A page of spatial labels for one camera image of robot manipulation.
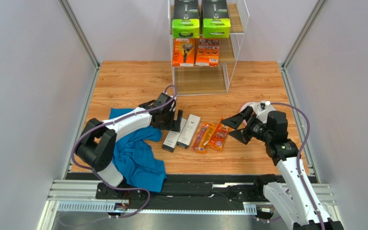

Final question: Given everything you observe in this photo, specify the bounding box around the white tall box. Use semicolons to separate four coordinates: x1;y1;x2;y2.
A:
177;114;201;149
162;118;187;152

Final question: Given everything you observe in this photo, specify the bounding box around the black green razor box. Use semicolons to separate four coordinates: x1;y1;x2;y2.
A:
172;0;200;39
201;0;231;38

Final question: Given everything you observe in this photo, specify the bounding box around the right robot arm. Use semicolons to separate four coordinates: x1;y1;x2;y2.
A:
221;102;344;230

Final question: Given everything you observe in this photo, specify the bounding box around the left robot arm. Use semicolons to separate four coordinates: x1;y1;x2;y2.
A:
71;92;183;189

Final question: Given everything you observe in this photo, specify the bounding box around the orange disposable razor pack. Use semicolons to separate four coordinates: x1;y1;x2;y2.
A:
207;118;232;151

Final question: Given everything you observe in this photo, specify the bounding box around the orange toothbrush pack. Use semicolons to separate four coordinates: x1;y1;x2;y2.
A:
191;122;217;154

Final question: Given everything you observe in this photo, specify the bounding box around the blue cloth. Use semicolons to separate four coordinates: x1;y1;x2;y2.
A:
99;108;167;192

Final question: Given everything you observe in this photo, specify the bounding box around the orange razor box front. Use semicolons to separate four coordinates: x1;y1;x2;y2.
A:
172;38;196;67

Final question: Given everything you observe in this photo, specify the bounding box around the orange razor box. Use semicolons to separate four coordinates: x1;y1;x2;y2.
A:
195;37;220;67
172;38;196;67

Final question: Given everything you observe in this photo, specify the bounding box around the orange razor box back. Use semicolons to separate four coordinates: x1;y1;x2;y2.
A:
195;37;220;67

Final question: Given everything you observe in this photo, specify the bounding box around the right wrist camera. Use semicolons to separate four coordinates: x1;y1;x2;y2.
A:
252;101;276;124

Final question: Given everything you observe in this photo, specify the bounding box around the white wire shelf rack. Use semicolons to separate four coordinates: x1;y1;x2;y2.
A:
168;0;250;95

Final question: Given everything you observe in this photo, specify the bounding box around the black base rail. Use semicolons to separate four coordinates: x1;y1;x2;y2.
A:
95;174;269;211

